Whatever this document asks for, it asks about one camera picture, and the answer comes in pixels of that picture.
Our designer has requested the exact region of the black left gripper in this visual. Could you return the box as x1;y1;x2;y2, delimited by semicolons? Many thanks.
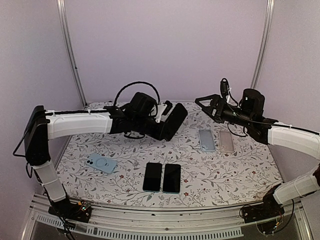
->
132;115;174;141

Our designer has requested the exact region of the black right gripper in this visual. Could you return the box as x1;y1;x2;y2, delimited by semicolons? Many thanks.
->
194;94;253;128

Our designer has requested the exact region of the black cased phone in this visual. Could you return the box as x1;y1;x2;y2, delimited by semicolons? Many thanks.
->
160;103;188;141

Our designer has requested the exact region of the light blue case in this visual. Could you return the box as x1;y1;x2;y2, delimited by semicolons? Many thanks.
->
198;129;216;153

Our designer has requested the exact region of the white phone case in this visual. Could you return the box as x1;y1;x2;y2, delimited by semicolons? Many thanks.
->
219;131;235;153

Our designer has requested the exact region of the bare phone dark screen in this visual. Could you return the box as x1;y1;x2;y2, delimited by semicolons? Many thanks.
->
142;162;163;192

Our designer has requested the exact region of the phone with dark screen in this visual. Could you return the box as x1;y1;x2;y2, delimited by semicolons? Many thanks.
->
162;164;181;194

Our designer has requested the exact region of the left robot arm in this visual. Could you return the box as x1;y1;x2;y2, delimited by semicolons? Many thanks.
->
12;92;175;217

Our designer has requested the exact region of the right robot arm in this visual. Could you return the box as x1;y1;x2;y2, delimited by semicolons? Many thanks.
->
195;88;320;218

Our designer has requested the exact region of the light blue cased phone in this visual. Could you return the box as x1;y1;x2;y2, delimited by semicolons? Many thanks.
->
85;153;117;174

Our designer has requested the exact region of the floral table mat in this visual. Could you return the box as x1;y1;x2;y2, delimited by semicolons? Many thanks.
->
57;102;283;208

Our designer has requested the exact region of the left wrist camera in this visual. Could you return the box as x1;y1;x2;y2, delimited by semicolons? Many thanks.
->
154;100;173;123

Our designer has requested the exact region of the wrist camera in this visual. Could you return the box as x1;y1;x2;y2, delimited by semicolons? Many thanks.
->
154;100;173;123
220;78;231;104

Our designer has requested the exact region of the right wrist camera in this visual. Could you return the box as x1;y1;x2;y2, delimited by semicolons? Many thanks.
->
220;78;231;104

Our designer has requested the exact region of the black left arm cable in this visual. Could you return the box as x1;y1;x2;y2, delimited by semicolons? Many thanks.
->
113;81;161;108

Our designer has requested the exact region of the aluminium right corner post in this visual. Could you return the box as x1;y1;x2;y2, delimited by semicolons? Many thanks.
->
250;0;275;89

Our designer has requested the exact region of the aluminium corner post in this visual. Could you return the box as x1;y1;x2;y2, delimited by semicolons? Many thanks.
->
250;0;275;89
56;0;88;107

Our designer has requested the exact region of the aluminium front rail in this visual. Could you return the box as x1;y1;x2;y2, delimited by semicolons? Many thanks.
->
21;194;315;240

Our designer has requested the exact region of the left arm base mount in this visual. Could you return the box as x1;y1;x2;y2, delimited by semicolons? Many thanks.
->
48;198;92;223

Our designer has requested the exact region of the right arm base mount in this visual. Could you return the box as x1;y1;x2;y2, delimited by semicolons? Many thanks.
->
239;203;285;236

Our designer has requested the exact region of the aluminium left corner post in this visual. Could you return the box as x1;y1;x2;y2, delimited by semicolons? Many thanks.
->
56;0;88;107

